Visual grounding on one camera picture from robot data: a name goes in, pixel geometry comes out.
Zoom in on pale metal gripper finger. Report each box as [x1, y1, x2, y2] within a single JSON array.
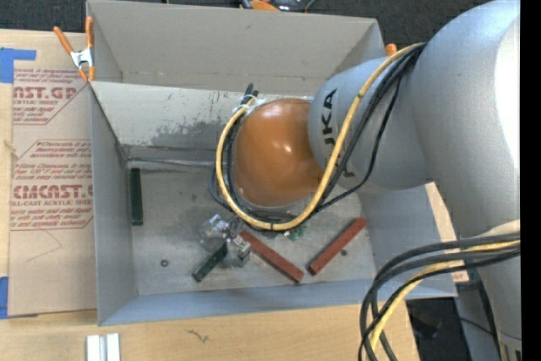
[[223, 236, 253, 269], [199, 214, 232, 250]]

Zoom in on red-brown flat block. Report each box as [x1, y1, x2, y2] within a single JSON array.
[[306, 216, 369, 277], [238, 228, 306, 285]]

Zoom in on dark green flat block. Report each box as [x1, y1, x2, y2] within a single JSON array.
[[129, 167, 145, 227], [191, 243, 230, 283]]

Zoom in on brown cardboard board red print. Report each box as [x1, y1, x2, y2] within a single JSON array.
[[0, 28, 99, 320]]

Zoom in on grey metal bin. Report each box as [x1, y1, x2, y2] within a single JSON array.
[[85, 0, 458, 327]]

